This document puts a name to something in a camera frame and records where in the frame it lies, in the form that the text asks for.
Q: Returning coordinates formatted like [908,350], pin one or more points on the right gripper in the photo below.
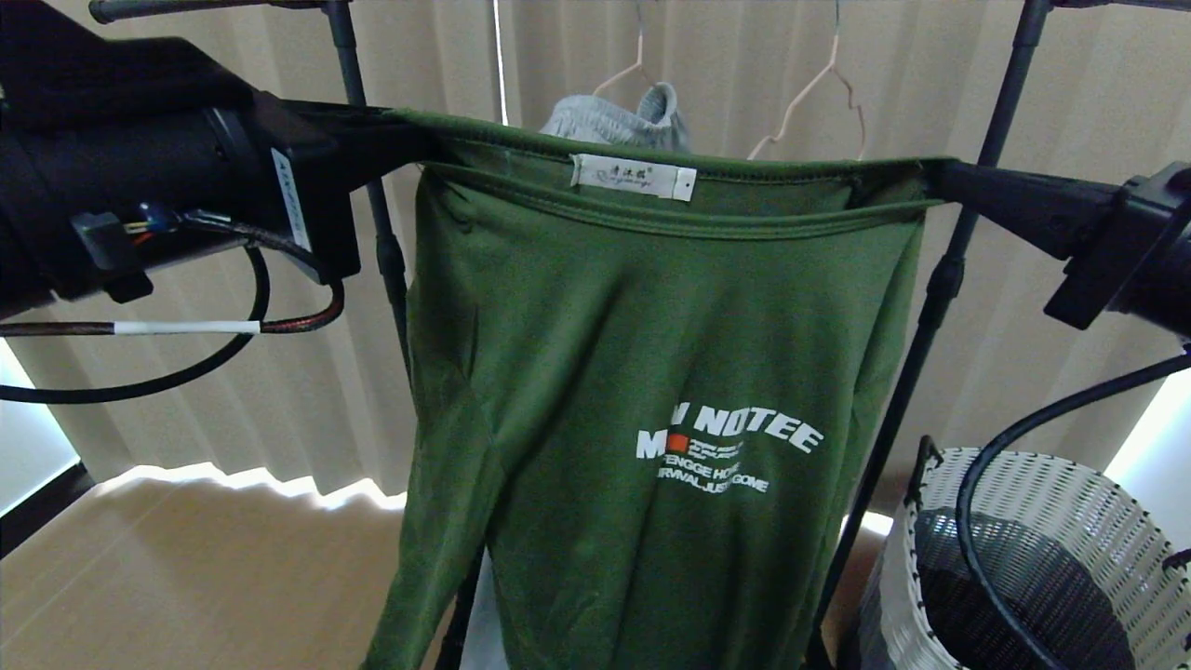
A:
[1135,251]

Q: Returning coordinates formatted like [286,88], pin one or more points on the green long-sleeved shirt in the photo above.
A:
[605,326]

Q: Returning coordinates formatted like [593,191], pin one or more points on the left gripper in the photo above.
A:
[279,186]

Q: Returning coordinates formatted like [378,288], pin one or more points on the white laundry basket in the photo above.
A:
[1070,502]

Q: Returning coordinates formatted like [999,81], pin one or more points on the pale grey shorts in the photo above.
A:
[614,121]

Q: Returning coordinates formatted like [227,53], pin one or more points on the black clothes rack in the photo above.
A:
[940,279]

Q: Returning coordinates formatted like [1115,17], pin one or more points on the window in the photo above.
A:
[28,428]

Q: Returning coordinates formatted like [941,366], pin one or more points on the pink clothes hanger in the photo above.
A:
[819,79]
[638,56]

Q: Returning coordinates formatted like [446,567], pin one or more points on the beige curtain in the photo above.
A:
[186,447]

